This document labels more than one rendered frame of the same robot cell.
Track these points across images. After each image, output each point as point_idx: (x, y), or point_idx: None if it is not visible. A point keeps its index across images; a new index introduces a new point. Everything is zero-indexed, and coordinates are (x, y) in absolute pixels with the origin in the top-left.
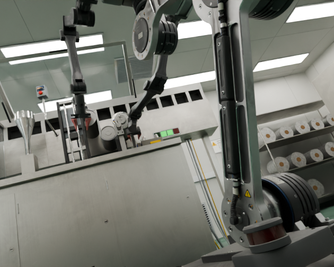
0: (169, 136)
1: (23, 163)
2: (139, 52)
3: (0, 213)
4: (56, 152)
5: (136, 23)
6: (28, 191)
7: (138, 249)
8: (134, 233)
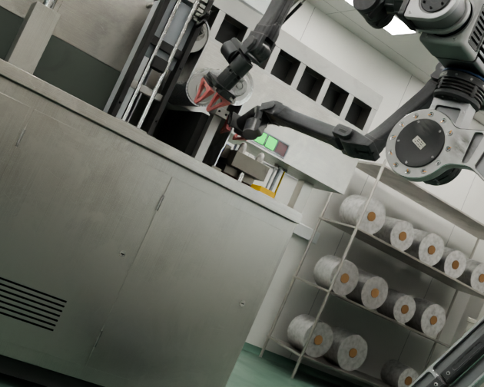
0: (263, 149)
1: (34, 21)
2: (396, 153)
3: None
4: (77, 16)
5: (429, 117)
6: (51, 122)
7: (133, 322)
8: (144, 298)
